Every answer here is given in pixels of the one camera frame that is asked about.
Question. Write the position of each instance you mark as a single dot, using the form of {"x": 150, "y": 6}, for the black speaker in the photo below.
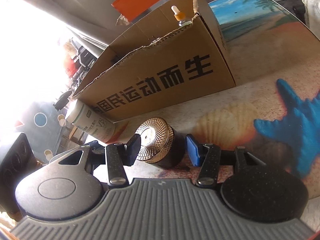
{"x": 17, "y": 162}

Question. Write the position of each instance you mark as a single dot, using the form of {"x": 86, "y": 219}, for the folded wheelchair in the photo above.
{"x": 78, "y": 62}

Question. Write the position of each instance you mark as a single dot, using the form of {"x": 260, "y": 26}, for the small wooden stool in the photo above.
{"x": 76, "y": 136}

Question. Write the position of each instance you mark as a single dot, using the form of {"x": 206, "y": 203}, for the grey dotted rug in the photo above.
{"x": 43, "y": 131}

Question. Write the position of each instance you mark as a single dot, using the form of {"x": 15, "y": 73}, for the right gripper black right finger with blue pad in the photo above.
{"x": 207, "y": 157}

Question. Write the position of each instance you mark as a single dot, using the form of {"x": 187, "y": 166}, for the white green supplement can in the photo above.
{"x": 86, "y": 119}

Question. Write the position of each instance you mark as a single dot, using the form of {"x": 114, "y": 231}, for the beige curtain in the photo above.
{"x": 93, "y": 22}

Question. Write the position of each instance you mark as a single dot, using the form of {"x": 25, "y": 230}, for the beach print table mat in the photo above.
{"x": 273, "y": 110}

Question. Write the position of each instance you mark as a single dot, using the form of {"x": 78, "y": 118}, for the green dropper bottle orange collar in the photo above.
{"x": 180, "y": 16}

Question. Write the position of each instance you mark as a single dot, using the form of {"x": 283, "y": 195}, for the black jar gold lid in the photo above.
{"x": 161, "y": 145}

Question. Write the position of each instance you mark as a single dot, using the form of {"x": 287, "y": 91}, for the brown cardboard box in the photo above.
{"x": 156, "y": 64}

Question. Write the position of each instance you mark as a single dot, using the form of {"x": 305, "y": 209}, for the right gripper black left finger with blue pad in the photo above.
{"x": 117, "y": 156}

